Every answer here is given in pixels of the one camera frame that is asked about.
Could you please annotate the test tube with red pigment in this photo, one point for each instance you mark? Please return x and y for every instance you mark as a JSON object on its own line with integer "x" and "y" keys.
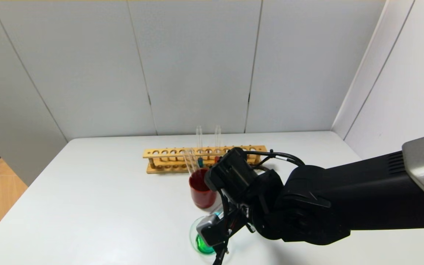
{"x": 217, "y": 140}

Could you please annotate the test tube with teal pigment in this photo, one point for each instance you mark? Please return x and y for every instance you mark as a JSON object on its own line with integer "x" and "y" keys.
{"x": 198, "y": 136}

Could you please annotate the test tube with blue pigment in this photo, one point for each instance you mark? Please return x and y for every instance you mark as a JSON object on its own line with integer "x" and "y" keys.
{"x": 218, "y": 213}

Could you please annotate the empty glass test tube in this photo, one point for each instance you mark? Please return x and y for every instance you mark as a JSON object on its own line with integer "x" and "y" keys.
{"x": 188, "y": 160}
{"x": 194, "y": 158}

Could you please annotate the dark red plastic cup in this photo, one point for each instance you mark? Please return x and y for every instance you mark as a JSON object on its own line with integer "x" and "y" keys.
{"x": 199, "y": 195}

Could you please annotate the wooden test tube rack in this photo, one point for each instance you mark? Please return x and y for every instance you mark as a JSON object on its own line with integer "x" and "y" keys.
{"x": 160, "y": 152}

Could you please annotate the clear glass beaker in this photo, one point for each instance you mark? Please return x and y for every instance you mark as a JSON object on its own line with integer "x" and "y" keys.
{"x": 193, "y": 235}

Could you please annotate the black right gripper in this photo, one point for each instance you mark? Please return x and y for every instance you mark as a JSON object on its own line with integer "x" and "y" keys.
{"x": 239, "y": 217}

